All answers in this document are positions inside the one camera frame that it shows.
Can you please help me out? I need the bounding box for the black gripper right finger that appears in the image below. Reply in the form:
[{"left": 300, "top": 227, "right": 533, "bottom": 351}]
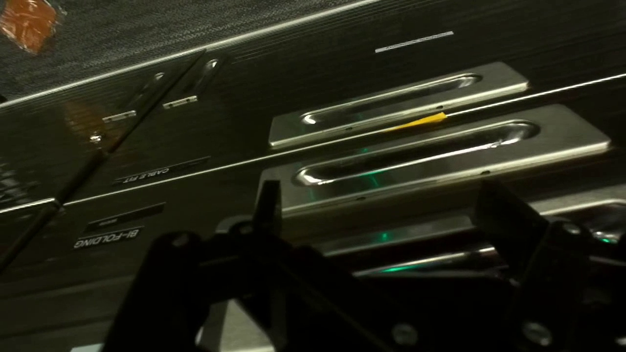
[{"left": 472, "top": 180, "right": 626, "bottom": 352}]

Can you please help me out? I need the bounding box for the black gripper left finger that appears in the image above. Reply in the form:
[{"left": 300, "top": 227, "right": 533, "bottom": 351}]
[{"left": 101, "top": 179, "right": 402, "bottom": 352}]

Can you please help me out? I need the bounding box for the silver recessed drawer handle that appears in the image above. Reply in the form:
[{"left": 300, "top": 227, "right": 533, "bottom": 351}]
[
  {"left": 312, "top": 184, "right": 626, "bottom": 280},
  {"left": 269, "top": 61, "right": 533, "bottom": 153},
  {"left": 255, "top": 104, "right": 615, "bottom": 220}
]

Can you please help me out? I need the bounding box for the grey metal drawer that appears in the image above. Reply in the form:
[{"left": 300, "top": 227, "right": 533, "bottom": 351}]
[{"left": 214, "top": 182, "right": 626, "bottom": 352}]

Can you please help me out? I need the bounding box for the black tool cabinet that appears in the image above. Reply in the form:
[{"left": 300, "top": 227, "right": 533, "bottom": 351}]
[{"left": 0, "top": 0, "right": 626, "bottom": 352}]

